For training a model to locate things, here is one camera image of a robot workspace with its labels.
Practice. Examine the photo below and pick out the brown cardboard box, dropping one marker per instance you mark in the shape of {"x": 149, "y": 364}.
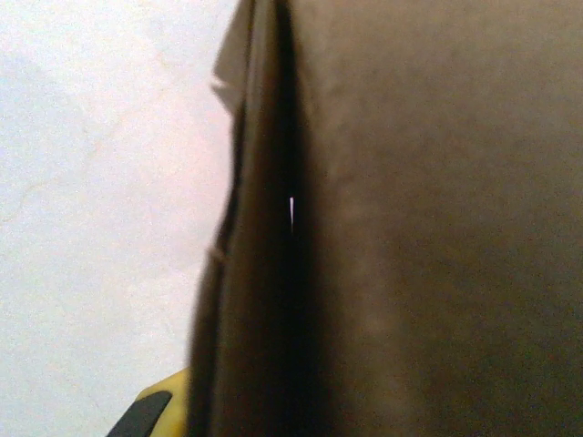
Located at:
{"x": 410, "y": 227}

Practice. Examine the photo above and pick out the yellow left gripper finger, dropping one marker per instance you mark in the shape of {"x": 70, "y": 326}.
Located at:
{"x": 159, "y": 409}

